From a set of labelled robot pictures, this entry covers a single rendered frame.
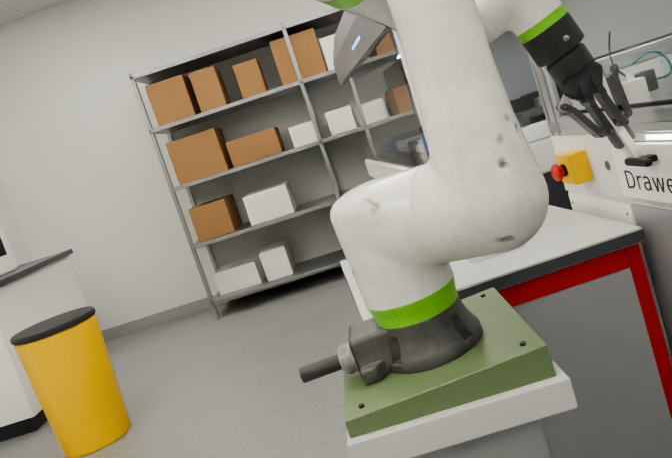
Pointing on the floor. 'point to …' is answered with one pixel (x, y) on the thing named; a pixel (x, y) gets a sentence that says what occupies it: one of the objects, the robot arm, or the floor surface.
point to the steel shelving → (257, 160)
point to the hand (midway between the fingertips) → (626, 144)
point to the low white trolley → (585, 330)
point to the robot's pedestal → (476, 426)
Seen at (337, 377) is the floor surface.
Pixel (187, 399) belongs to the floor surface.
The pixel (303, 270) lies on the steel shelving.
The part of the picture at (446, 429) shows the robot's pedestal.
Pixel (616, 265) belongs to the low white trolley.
